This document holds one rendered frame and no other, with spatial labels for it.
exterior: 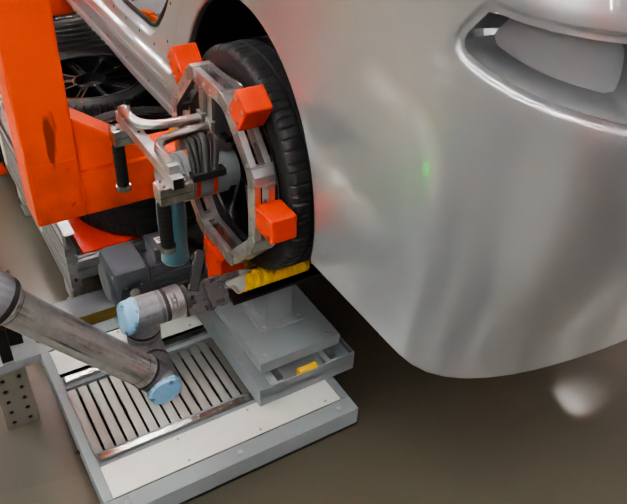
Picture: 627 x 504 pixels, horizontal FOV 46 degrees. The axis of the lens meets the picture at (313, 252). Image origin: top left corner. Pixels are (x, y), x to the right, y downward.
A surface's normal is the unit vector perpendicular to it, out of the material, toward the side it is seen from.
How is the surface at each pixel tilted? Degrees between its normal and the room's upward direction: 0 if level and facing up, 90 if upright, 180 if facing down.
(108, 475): 0
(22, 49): 90
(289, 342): 0
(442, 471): 0
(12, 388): 90
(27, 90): 90
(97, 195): 90
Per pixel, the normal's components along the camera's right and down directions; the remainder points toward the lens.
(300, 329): 0.04, -0.80
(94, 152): 0.51, 0.53
